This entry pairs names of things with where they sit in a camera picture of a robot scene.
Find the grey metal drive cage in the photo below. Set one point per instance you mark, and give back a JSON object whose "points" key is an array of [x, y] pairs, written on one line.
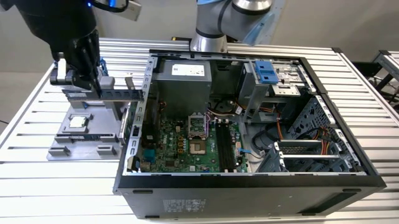
{"points": [[253, 98]]}

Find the grey parts rack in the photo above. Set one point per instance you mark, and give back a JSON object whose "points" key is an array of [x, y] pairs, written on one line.
{"points": [[103, 126]]}

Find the green motherboard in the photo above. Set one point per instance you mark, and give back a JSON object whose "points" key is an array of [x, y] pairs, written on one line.
{"points": [[202, 161]]}

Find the grey power supply unit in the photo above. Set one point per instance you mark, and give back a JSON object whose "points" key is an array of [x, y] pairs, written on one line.
{"points": [[182, 93]]}

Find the yellow square inductor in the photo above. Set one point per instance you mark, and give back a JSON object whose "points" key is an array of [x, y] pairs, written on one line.
{"points": [[181, 138], [181, 144], [181, 150]]}

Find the silver CPU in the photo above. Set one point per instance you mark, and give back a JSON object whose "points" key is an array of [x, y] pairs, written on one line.
{"points": [[78, 121]]}

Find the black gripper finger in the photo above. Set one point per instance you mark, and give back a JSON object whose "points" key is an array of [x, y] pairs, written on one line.
{"points": [[63, 74], [96, 53]]}

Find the CPU socket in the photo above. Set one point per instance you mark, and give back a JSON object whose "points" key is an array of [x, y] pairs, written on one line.
{"points": [[198, 147]]}

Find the grey metal disk bay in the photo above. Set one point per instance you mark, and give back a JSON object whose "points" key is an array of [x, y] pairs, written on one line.
{"points": [[309, 149]]}

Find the black RAM slot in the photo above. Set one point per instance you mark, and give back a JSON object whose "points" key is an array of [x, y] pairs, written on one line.
{"points": [[223, 145], [231, 145], [227, 145], [219, 145]]}

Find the black open PC case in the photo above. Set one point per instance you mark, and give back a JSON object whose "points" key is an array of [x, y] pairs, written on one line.
{"points": [[218, 200]]}

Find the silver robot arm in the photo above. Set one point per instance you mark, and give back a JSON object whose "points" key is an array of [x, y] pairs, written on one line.
{"points": [[211, 23]]}

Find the aluminium slat side table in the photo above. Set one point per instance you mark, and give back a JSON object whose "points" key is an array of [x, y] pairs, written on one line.
{"points": [[387, 58]]}

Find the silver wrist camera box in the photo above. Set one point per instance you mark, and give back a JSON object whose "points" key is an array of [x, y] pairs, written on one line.
{"points": [[131, 10]]}

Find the green RAM stick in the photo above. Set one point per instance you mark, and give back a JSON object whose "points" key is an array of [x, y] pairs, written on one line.
{"points": [[122, 95]]}

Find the hard disk in blue carrier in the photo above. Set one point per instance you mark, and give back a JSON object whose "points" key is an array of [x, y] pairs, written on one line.
{"points": [[103, 67]]}

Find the blue plastic bay latch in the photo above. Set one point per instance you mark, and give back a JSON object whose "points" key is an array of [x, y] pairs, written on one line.
{"points": [[265, 72]]}

